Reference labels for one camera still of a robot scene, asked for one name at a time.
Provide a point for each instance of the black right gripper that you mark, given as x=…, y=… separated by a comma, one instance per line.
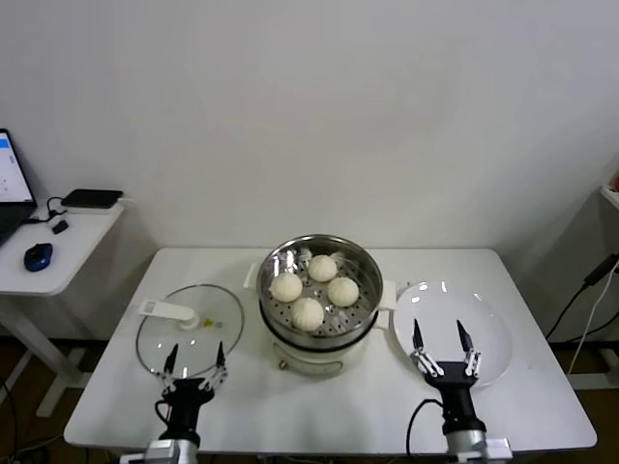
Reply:
x=457, y=391

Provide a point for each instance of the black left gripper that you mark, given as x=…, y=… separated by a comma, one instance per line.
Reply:
x=186, y=406

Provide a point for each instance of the white steamed baozi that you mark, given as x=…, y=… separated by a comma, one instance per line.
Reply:
x=285, y=288
x=343, y=292
x=307, y=314
x=322, y=268

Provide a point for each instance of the blue black computer mouse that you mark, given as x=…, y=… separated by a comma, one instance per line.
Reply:
x=38, y=256

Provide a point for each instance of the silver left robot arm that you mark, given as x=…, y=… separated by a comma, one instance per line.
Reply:
x=176, y=449

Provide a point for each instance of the stainless steel steamer basket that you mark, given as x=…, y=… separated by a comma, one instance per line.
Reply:
x=362, y=290

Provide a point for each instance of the white round plate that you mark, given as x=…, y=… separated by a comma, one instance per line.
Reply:
x=440, y=309

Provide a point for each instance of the white electric cooker base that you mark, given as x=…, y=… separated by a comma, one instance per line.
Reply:
x=314, y=360

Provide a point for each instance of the white side desk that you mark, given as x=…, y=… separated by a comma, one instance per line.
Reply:
x=82, y=241

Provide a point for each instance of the small black adapter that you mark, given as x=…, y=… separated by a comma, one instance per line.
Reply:
x=60, y=226

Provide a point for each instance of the flat black device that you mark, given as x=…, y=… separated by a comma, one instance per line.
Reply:
x=92, y=198

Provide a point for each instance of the white shelf edge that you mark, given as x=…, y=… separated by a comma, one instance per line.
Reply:
x=610, y=195

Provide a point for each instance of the black laptop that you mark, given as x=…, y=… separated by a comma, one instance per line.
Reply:
x=12, y=212

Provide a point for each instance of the small red object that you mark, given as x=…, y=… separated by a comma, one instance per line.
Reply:
x=615, y=181

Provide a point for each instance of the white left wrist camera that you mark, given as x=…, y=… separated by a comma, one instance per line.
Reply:
x=133, y=458

